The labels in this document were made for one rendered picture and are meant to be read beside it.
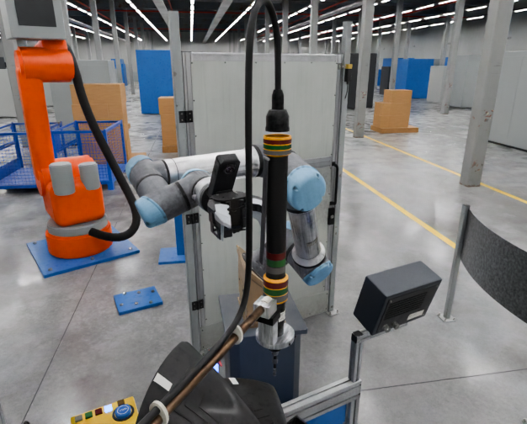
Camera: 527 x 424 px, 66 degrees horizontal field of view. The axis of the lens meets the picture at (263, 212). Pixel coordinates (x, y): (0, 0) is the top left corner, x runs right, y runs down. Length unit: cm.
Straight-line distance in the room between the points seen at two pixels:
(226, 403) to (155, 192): 47
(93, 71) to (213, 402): 1064
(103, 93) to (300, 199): 765
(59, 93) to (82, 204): 709
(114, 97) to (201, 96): 615
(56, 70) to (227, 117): 234
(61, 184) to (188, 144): 215
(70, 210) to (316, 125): 272
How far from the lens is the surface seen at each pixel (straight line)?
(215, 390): 82
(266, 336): 73
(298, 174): 110
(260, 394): 110
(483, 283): 306
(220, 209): 75
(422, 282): 151
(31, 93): 454
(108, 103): 860
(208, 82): 248
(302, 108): 279
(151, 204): 95
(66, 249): 466
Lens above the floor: 193
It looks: 20 degrees down
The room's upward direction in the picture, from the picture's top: straight up
